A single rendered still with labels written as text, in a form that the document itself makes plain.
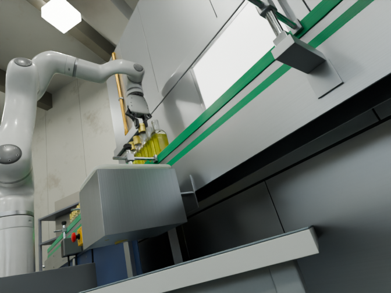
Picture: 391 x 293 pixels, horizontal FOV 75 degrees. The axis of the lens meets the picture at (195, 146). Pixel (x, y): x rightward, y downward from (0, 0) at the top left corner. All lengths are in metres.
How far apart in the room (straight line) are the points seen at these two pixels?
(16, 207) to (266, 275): 0.73
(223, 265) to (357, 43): 0.42
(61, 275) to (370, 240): 0.74
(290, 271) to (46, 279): 0.55
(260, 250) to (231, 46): 0.75
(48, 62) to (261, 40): 0.88
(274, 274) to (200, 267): 0.11
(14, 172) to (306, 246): 0.82
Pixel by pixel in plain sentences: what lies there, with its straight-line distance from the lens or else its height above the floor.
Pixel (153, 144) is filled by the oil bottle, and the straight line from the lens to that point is 1.03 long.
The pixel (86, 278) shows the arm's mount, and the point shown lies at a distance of 0.83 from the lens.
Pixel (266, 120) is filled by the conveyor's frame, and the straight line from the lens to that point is 0.59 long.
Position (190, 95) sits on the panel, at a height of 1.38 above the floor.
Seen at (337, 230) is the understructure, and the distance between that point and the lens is 0.75.
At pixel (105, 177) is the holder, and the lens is 0.64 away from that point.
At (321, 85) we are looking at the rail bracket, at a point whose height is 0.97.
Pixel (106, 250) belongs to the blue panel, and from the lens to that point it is 1.22.
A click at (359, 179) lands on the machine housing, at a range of 0.72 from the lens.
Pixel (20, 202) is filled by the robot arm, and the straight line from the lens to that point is 0.94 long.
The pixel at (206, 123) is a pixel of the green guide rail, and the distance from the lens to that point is 0.76.
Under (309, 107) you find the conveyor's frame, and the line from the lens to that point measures 0.54.
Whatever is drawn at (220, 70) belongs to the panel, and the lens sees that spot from 1.00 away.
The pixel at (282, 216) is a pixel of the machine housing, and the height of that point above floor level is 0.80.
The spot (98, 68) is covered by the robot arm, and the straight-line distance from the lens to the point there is 1.30.
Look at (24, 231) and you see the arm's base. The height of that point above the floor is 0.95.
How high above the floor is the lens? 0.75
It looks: 23 degrees up
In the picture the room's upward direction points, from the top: 16 degrees counter-clockwise
